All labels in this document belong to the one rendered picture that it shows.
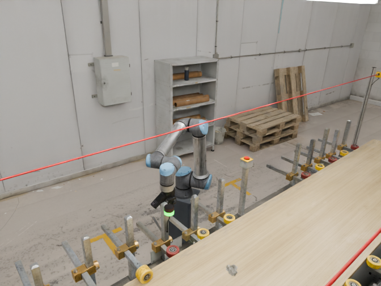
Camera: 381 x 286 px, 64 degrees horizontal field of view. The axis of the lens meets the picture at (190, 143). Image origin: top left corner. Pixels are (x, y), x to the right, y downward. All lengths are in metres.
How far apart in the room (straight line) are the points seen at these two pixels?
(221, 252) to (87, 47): 3.12
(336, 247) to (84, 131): 3.40
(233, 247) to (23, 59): 3.12
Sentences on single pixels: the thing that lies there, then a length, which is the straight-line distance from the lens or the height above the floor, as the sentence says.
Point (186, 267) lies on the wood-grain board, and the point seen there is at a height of 0.90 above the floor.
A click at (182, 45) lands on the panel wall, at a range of 4.91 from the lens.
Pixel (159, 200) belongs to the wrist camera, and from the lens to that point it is 1.95.
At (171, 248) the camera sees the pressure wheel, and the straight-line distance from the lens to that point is 1.96.
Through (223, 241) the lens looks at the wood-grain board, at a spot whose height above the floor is 0.90.
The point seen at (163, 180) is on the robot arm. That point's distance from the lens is 1.88.
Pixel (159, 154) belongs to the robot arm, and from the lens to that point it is 2.04.
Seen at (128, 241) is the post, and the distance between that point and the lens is 1.87.
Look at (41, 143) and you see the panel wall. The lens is 4.34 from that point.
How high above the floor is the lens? 2.24
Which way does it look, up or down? 24 degrees down
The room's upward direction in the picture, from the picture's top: 1 degrees clockwise
